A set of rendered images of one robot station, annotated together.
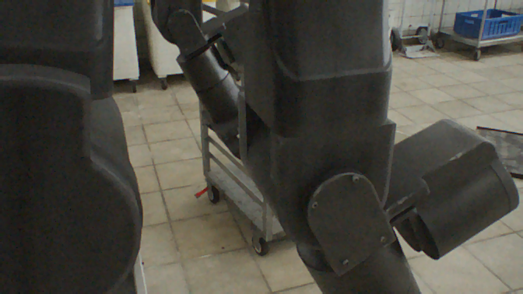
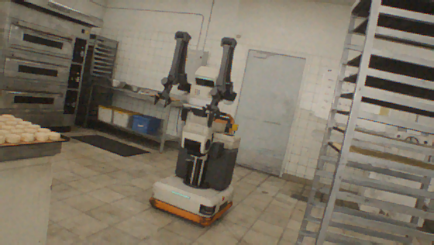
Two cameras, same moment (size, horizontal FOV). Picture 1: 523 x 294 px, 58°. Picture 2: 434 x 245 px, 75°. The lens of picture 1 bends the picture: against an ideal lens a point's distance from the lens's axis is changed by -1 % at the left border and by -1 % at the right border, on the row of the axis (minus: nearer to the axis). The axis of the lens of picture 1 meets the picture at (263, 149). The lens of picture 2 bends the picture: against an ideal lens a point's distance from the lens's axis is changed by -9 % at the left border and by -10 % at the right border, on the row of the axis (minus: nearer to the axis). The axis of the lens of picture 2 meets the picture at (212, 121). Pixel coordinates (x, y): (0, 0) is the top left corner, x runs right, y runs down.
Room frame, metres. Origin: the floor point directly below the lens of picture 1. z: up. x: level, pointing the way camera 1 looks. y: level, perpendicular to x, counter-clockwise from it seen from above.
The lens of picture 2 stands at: (2.18, -1.71, 1.20)
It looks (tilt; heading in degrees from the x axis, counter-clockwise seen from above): 6 degrees down; 130
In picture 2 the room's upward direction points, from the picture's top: 12 degrees clockwise
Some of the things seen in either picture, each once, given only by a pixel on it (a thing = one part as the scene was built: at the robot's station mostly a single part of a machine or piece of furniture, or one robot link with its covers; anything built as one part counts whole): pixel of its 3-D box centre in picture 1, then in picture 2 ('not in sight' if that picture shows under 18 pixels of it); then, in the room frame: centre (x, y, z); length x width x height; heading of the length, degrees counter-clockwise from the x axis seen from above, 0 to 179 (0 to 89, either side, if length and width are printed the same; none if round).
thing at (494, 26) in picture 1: (487, 23); not in sight; (4.95, -2.31, 0.28); 0.56 x 0.38 x 0.20; 117
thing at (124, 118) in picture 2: not in sight; (126, 118); (-2.74, 1.59, 0.36); 0.47 x 0.38 x 0.26; 109
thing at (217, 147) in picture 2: not in sight; (203, 147); (0.39, 0.34, 0.68); 0.28 x 0.27 x 0.25; 19
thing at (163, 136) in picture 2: not in sight; (134, 113); (-2.60, 1.64, 0.49); 1.90 x 0.72 x 0.98; 19
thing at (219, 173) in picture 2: not in sight; (206, 153); (0.25, 0.57, 0.59); 0.55 x 0.34 x 0.83; 19
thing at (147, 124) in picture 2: not in sight; (146, 123); (-2.32, 1.74, 0.36); 0.47 x 0.38 x 0.26; 111
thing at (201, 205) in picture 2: not in sight; (194, 195); (0.28, 0.48, 0.16); 0.67 x 0.64 x 0.25; 109
